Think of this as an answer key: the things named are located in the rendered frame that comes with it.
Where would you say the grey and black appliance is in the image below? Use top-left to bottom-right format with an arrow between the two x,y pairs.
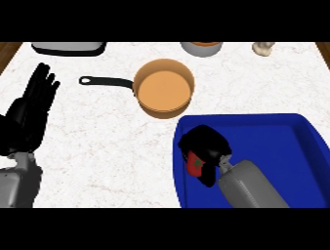
31,42 -> 108,58

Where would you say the grey cup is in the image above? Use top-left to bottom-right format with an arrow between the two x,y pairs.
180,42 -> 225,59

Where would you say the red tomato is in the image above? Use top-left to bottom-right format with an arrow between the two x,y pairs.
184,150 -> 208,178

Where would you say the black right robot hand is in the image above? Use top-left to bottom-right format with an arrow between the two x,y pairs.
177,124 -> 233,188

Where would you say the orange pot with black handle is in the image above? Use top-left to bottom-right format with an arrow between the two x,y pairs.
78,58 -> 196,120

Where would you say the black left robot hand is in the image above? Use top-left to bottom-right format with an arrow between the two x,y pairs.
0,62 -> 62,157

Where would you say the blue tray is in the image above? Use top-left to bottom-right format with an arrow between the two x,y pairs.
172,112 -> 330,209

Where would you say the beige garlic bulb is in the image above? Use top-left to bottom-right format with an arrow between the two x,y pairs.
251,42 -> 277,58

